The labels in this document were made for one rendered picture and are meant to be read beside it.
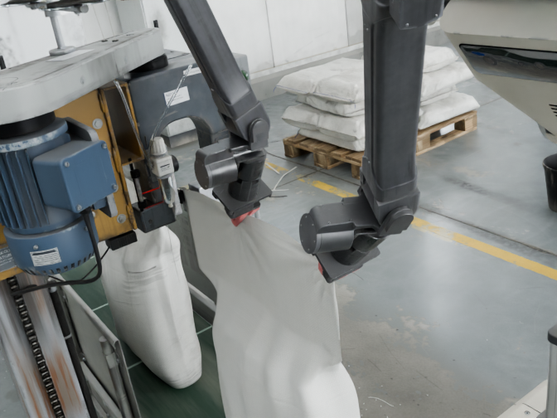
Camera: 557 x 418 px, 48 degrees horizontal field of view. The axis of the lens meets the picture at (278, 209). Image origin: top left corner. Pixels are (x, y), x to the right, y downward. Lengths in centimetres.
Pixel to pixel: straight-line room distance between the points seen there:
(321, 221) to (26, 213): 51
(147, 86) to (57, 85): 31
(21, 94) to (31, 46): 305
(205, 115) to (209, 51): 40
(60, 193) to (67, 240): 11
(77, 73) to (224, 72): 25
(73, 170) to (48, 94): 12
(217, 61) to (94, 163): 26
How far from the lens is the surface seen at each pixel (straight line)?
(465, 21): 115
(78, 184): 103
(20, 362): 150
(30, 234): 114
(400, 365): 252
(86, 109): 130
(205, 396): 190
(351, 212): 86
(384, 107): 68
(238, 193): 117
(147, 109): 134
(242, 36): 622
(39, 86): 105
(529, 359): 258
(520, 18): 110
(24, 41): 407
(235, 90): 106
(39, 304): 145
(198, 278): 244
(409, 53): 64
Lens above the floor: 159
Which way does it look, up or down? 24 degrees down
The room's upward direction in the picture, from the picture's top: 8 degrees counter-clockwise
